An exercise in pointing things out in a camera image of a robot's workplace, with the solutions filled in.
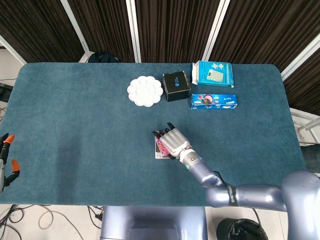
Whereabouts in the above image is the black trash bin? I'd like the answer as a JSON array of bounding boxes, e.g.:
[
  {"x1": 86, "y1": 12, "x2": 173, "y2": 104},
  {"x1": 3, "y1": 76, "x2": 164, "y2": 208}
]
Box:
[{"x1": 215, "y1": 218, "x2": 270, "y2": 240}]

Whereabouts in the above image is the pink-white patterned card pack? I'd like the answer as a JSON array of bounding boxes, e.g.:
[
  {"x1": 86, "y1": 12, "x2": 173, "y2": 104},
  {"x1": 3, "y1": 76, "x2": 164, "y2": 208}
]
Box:
[{"x1": 155, "y1": 136, "x2": 171, "y2": 156}]

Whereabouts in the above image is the left orange-tipped robot hand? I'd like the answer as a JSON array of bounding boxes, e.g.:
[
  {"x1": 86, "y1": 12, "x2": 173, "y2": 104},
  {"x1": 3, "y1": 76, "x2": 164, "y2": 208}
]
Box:
[{"x1": 0, "y1": 133, "x2": 22, "y2": 194}]

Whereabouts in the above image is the grey looped floor cable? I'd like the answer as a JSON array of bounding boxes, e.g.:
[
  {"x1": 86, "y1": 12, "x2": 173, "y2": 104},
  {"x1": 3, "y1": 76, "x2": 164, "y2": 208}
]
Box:
[{"x1": 38, "y1": 205, "x2": 85, "y2": 240}]

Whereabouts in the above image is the black bag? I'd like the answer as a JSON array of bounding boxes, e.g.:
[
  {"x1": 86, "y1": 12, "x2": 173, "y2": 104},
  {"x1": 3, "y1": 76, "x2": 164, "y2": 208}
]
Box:
[{"x1": 87, "y1": 51, "x2": 121, "y2": 64}]

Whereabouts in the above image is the white partition post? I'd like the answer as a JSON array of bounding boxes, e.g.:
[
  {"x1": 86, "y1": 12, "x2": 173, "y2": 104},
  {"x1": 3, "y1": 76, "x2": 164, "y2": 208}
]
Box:
[
  {"x1": 280, "y1": 37, "x2": 320, "y2": 81},
  {"x1": 125, "y1": 0, "x2": 142, "y2": 64},
  {"x1": 0, "y1": 34, "x2": 28, "y2": 65},
  {"x1": 59, "y1": 0, "x2": 90, "y2": 64},
  {"x1": 201, "y1": 0, "x2": 231, "y2": 62}
]

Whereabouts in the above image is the black floor device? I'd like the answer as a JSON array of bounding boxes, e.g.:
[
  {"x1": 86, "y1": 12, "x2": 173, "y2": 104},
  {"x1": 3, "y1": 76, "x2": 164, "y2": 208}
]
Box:
[{"x1": 0, "y1": 83, "x2": 14, "y2": 102}]

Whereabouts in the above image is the white flower-shaped paint palette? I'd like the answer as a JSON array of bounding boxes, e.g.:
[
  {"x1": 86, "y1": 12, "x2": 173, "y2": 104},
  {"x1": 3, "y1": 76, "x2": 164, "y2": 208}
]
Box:
[{"x1": 126, "y1": 75, "x2": 164, "y2": 108}]

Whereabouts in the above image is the black power cable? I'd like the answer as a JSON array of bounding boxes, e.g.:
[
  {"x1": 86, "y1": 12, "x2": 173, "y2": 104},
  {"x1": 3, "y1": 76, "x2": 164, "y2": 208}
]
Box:
[{"x1": 86, "y1": 205, "x2": 105, "y2": 230}]

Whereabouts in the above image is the silver digital kitchen scale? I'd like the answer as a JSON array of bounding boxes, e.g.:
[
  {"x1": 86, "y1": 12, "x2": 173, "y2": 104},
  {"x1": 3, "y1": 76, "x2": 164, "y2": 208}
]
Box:
[{"x1": 154, "y1": 130, "x2": 176, "y2": 160}]

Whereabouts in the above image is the blue-teal velvet tablecloth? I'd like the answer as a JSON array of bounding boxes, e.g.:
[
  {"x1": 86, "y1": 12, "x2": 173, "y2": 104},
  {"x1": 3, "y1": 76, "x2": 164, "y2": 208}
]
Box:
[{"x1": 0, "y1": 62, "x2": 308, "y2": 207}]

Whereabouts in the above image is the black floor cable bundle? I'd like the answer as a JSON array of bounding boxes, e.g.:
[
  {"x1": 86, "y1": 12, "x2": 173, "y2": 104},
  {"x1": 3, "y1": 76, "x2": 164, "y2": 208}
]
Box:
[{"x1": 0, "y1": 204, "x2": 26, "y2": 240}]

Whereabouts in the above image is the black cardboard cube box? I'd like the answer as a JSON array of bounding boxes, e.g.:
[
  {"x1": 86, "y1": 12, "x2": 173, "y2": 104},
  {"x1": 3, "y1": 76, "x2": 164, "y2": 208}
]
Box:
[{"x1": 162, "y1": 70, "x2": 192, "y2": 103}]

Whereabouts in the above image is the white metal rack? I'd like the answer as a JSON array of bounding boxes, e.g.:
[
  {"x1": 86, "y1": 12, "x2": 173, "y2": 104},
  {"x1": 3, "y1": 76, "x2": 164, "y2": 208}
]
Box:
[{"x1": 290, "y1": 108, "x2": 320, "y2": 145}]

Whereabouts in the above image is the teal scale packaging box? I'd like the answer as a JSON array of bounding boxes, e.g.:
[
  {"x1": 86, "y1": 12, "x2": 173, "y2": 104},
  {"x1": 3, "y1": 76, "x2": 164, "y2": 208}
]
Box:
[{"x1": 191, "y1": 60, "x2": 236, "y2": 89}]

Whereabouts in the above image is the blue-grey robot torso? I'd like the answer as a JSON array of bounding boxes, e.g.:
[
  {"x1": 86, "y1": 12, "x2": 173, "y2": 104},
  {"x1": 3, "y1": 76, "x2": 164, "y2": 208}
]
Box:
[{"x1": 99, "y1": 205, "x2": 209, "y2": 240}]

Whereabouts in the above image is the blue Oreo cookie box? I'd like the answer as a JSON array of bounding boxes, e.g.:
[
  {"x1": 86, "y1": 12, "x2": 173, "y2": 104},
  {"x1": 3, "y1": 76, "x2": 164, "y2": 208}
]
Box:
[{"x1": 190, "y1": 93, "x2": 238, "y2": 111}]

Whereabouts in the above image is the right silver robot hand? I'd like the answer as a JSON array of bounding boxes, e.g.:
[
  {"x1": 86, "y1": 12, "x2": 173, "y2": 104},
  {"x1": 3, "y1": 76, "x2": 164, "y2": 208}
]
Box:
[{"x1": 152, "y1": 122, "x2": 193, "y2": 160}]

